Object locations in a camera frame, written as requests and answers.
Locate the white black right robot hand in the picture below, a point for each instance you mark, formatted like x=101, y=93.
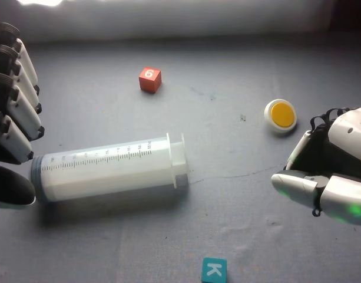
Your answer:
x=339, y=165

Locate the teal letter K block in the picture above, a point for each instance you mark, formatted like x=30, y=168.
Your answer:
x=214, y=269

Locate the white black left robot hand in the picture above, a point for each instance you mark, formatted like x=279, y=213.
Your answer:
x=9, y=132

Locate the red number block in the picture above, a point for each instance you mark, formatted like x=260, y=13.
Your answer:
x=149, y=79

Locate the large clear plastic syringe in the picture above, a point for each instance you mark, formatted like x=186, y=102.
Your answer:
x=109, y=174

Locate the grey table cloth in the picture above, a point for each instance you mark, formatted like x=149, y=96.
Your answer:
x=168, y=230

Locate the round yellow white button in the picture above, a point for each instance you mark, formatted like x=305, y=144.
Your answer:
x=281, y=115

